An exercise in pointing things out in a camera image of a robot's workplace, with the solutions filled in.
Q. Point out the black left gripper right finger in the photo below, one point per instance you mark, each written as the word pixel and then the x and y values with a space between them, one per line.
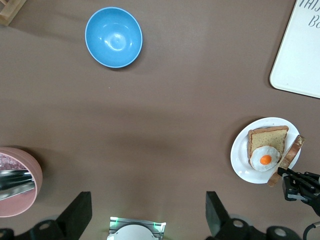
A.
pixel 217 215

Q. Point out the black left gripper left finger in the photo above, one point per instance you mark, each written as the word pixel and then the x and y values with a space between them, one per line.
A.
pixel 75 215

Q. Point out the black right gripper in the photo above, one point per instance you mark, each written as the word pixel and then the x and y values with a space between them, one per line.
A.
pixel 312 190

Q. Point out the brown bread slice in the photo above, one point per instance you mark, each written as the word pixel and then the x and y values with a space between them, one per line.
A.
pixel 268 137
pixel 291 155

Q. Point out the white round plate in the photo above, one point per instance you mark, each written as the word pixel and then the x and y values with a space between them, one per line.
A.
pixel 241 155

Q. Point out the fried egg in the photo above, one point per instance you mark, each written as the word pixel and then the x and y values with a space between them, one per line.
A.
pixel 257 160

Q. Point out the brown bread slice under egg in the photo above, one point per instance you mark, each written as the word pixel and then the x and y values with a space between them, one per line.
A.
pixel 268 137

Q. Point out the pink bowl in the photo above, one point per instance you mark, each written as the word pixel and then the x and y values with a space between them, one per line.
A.
pixel 22 207

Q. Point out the metal spoon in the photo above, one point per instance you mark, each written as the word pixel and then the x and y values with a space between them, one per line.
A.
pixel 15 182

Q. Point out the cream bear print tray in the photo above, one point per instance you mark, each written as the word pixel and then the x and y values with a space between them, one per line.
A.
pixel 297 50

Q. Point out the blue bowl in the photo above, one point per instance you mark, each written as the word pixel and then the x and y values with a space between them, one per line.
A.
pixel 113 37

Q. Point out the wooden mug rack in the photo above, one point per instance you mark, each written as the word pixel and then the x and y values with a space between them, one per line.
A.
pixel 8 11

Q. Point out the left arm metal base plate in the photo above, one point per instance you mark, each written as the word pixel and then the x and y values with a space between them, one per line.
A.
pixel 112 221

